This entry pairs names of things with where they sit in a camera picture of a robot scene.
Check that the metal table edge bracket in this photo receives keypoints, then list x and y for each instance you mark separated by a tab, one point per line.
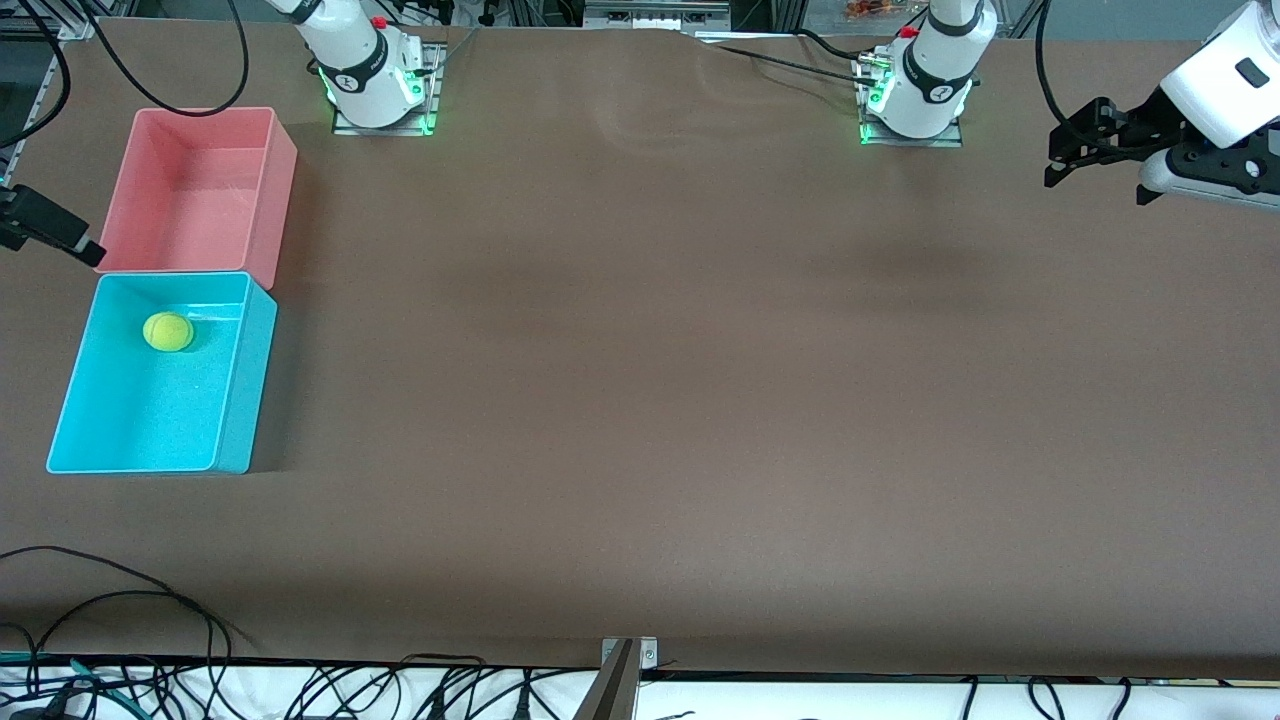
625	690

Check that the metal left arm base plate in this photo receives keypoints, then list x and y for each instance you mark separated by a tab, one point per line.
905	142

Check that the orange item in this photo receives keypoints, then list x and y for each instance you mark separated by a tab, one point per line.
870	10

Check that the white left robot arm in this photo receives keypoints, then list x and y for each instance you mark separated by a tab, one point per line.
1225	90

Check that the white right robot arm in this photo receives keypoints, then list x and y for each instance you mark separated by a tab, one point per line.
360	70

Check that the blue plastic bin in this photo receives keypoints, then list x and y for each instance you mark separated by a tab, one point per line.
150	420

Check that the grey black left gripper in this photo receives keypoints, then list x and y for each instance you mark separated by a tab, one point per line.
1128	124

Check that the yellow tennis ball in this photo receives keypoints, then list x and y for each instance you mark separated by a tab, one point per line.
168	332

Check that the aluminium frame piece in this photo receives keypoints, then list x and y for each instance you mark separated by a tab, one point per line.
655	15

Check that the pink plastic bin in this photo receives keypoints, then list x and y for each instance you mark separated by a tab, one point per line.
200	200

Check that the aluminium frame rail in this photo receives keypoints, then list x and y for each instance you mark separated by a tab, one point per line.
25	140

